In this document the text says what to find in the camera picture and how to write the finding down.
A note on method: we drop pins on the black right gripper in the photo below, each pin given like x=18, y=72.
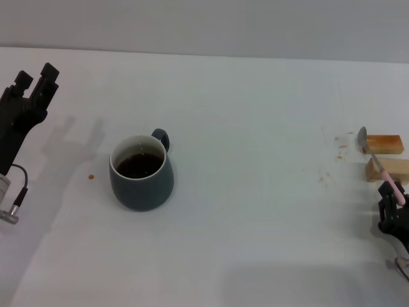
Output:
x=396, y=224

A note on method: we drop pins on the grey cup with coffee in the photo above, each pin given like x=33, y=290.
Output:
x=140, y=188

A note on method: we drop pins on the brown stained wooden block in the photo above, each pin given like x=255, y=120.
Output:
x=385, y=144

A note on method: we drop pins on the light notched wooden block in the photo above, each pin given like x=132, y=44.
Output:
x=374, y=171

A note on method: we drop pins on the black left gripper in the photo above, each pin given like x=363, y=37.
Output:
x=14, y=124

